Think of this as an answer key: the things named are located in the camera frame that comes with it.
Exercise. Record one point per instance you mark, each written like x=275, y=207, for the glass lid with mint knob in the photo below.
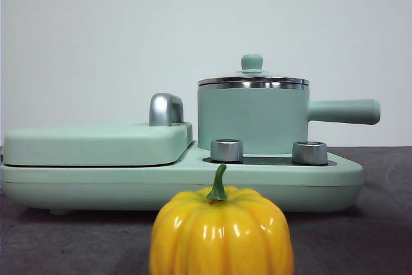
x=252, y=62

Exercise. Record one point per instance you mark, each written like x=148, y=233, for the yellow toy pumpkin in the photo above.
x=222, y=233

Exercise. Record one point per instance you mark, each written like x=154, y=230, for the silver control dial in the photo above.
x=227, y=150
x=309, y=152

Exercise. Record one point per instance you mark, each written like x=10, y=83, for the black control panel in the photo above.
x=267, y=160

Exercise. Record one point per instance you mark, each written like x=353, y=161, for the mint green hinged grill cover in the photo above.
x=90, y=144

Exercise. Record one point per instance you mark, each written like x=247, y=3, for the mint green breakfast machine base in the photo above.
x=96, y=188

